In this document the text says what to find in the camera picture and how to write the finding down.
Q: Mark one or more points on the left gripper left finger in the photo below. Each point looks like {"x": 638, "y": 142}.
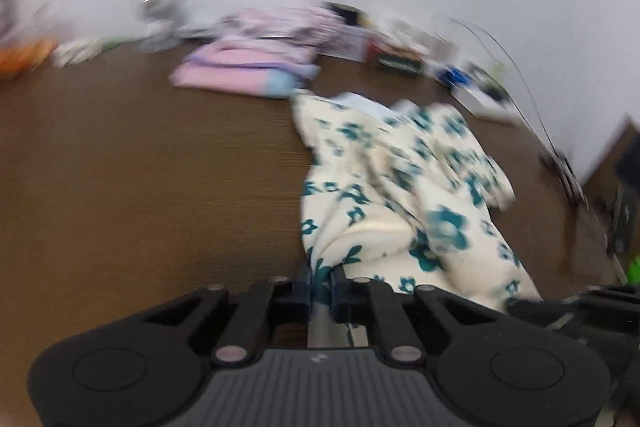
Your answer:
{"x": 147, "y": 369}

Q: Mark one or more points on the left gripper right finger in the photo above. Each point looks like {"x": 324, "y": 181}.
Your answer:
{"x": 441, "y": 360}

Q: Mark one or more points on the cream teal floral garment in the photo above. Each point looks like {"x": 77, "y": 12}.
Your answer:
{"x": 401, "y": 198}

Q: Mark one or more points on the green plastic object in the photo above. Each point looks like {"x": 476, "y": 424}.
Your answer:
{"x": 633, "y": 271}

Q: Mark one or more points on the blue toy car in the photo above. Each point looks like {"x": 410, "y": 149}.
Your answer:
{"x": 450, "y": 77}

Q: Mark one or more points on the white small power strip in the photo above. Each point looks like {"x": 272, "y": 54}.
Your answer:
{"x": 76, "y": 52}

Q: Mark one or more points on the pink blue folded garment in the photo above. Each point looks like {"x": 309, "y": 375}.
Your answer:
{"x": 240, "y": 69}

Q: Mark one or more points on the dark green tissue box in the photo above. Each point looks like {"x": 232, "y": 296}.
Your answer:
{"x": 405, "y": 62}

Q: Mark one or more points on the clear box of oranges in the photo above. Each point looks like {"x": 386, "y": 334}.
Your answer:
{"x": 17, "y": 58}

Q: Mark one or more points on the white tin box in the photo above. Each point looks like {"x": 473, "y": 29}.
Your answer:
{"x": 350, "y": 44}

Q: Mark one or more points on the white round robot toy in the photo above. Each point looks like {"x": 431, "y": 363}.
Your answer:
{"x": 161, "y": 21}

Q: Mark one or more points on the pink floral folded garment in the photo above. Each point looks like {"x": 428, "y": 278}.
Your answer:
{"x": 307, "y": 25}

